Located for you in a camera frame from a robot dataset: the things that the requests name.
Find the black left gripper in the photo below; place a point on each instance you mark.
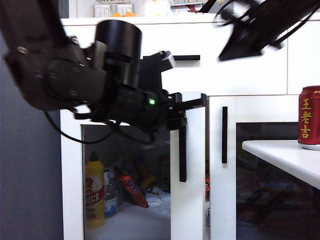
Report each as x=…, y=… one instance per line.
x=155, y=112

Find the white glass cabinet door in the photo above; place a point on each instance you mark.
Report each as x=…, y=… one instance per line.
x=217, y=200
x=187, y=200

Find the red beverage can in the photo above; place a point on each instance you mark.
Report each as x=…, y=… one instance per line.
x=308, y=112

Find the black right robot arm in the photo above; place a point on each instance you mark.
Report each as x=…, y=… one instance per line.
x=250, y=37

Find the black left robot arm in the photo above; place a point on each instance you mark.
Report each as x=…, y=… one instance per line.
x=37, y=62

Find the white cabinet body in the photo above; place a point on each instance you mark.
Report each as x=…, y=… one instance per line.
x=175, y=21

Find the yellow sponge brush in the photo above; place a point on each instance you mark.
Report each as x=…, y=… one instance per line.
x=147, y=180

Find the white plastic bag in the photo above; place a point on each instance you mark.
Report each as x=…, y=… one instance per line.
x=160, y=197

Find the orange snack packet blue print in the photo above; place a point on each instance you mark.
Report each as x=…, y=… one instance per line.
x=132, y=187

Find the dark red snack packet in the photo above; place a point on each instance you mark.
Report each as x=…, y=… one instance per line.
x=248, y=185

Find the small red object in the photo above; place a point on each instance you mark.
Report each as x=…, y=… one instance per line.
x=193, y=10

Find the black stick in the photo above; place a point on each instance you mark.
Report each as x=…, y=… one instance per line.
x=207, y=7

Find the clear pump sanitizer bottle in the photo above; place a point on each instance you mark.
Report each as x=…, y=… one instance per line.
x=111, y=202

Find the yellow detergent bottle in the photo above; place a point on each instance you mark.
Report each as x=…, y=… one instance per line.
x=95, y=200

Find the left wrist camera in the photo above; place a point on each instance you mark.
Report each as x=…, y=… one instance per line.
x=150, y=70

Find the white wall switch panel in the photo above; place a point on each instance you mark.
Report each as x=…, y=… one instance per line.
x=124, y=9
x=102, y=11

